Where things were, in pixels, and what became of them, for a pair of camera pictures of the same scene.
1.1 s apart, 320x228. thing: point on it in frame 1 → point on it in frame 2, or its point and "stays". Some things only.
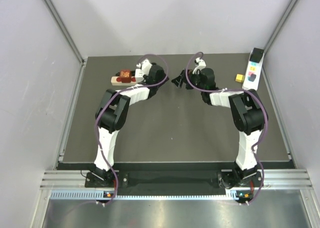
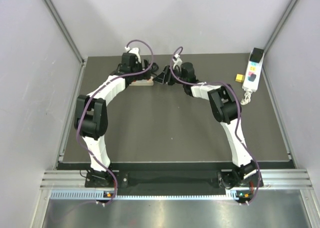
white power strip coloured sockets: [253, 70] stays
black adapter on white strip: [256, 55] stays
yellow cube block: [240, 78] stays
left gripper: [163, 77] → [139, 65]
